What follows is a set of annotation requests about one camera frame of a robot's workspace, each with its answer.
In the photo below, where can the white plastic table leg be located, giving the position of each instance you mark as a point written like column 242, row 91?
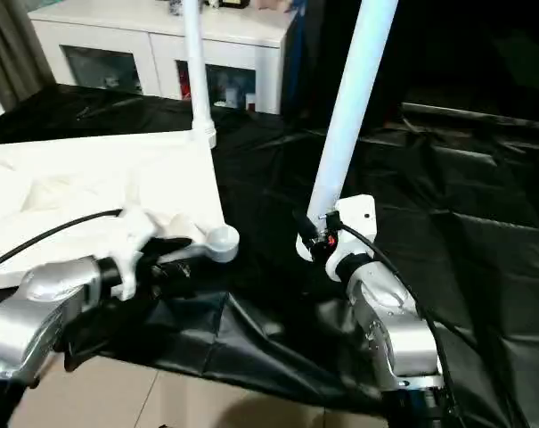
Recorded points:
column 195, row 67
column 340, row 134

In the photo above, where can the white plastic table top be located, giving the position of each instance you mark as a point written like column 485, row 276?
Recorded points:
column 95, row 169

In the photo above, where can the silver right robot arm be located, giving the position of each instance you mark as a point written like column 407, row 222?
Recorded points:
column 398, row 339

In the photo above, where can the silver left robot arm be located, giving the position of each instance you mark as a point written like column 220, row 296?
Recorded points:
column 28, row 312

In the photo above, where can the black mat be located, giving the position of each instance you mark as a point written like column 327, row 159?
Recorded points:
column 451, row 200

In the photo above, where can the white jar red base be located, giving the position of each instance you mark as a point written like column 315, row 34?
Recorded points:
column 251, row 101

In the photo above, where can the red bottle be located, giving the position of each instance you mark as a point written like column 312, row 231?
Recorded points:
column 186, row 84

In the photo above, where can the black cabinet with gold label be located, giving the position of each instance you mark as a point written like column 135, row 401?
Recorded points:
column 331, row 67

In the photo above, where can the dark metal bar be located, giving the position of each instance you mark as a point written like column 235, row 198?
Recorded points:
column 474, row 113

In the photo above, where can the white sideboard cabinet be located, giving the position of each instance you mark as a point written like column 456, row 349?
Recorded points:
column 117, row 27

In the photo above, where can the grey brown curtain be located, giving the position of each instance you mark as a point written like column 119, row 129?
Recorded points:
column 10, row 53

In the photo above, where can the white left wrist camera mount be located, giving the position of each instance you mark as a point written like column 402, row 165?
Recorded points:
column 135, row 232

